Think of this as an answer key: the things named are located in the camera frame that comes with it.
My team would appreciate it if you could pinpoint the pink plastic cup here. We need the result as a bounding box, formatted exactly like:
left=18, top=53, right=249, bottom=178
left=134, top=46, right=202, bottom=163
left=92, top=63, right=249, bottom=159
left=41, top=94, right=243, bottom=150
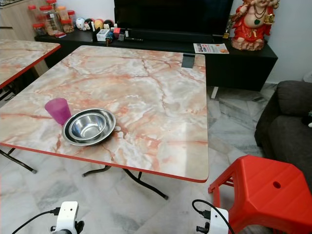
left=44, top=98, right=72, bottom=126

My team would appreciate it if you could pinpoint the small stainless steel bowl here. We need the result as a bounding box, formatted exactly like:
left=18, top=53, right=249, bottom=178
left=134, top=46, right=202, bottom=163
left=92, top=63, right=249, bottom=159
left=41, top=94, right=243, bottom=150
left=68, top=111, right=109, bottom=141

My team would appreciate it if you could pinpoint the light wooden cabinet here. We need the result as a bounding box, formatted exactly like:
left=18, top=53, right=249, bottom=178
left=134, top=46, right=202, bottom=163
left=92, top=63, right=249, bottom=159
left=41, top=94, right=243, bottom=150
left=0, top=0, right=40, bottom=42

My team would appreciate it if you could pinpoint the large red lid jar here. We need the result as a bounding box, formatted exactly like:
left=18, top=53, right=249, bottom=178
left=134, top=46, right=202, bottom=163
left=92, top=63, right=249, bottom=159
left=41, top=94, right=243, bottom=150
left=39, top=6, right=61, bottom=36

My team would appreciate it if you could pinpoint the large stainless steel bowl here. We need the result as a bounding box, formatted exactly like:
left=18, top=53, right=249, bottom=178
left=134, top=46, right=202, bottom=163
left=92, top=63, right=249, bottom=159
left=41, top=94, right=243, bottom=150
left=62, top=108, right=117, bottom=146

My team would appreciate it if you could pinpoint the white blue small box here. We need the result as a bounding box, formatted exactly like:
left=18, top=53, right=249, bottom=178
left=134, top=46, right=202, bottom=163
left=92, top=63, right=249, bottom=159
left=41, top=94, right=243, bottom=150
left=97, top=29, right=114, bottom=42

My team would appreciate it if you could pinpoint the black television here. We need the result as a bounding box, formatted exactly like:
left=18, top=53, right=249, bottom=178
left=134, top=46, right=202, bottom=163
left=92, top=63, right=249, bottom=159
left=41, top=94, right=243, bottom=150
left=114, top=0, right=234, bottom=37

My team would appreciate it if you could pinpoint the white orange paper flyer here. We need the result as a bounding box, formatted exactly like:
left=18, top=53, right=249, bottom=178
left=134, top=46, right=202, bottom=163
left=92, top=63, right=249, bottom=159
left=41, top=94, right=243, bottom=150
left=194, top=43, right=230, bottom=54

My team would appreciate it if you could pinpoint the black television console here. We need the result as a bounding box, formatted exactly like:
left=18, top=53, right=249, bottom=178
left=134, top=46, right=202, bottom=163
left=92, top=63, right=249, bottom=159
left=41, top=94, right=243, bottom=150
left=35, top=29, right=278, bottom=92

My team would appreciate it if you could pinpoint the red laughing Buddha statue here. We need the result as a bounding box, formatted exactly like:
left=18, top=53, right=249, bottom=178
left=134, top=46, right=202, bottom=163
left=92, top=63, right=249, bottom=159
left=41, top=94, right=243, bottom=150
left=230, top=0, right=280, bottom=51

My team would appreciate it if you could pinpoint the red plastic stool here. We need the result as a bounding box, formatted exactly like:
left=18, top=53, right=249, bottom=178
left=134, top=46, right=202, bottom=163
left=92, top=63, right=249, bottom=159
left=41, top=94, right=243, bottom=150
left=208, top=155, right=312, bottom=234

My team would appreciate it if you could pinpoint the dark grey sofa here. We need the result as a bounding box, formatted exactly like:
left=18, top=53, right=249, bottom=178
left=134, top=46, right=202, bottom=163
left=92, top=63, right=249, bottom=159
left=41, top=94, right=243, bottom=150
left=254, top=80, right=312, bottom=174

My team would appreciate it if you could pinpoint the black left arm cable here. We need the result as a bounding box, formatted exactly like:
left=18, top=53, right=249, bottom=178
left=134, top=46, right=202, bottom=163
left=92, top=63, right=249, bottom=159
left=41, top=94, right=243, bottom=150
left=12, top=208, right=62, bottom=234

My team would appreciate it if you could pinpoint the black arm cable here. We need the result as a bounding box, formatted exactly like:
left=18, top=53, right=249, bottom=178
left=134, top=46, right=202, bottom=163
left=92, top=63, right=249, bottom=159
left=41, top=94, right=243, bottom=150
left=12, top=208, right=62, bottom=234
left=192, top=199, right=237, bottom=234

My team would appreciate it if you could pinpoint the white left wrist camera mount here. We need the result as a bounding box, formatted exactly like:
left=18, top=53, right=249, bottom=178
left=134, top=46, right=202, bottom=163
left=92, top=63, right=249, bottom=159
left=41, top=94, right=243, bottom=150
left=54, top=201, right=80, bottom=234

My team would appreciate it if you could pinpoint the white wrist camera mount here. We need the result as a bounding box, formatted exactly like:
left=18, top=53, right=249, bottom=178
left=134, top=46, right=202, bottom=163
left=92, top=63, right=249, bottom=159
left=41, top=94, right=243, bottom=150
left=208, top=207, right=230, bottom=234
left=54, top=201, right=80, bottom=234

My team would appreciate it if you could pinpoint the grey table clamp bracket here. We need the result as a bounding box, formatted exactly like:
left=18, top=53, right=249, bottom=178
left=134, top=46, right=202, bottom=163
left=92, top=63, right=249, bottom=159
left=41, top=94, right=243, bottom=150
left=181, top=54, right=196, bottom=68

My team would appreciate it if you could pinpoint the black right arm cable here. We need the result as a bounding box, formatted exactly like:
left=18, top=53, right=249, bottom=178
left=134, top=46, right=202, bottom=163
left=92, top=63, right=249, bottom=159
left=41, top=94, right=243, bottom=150
left=192, top=199, right=237, bottom=234

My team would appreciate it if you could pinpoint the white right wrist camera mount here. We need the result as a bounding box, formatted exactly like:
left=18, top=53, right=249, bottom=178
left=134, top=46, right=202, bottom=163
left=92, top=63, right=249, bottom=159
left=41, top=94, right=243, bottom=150
left=208, top=207, right=230, bottom=234

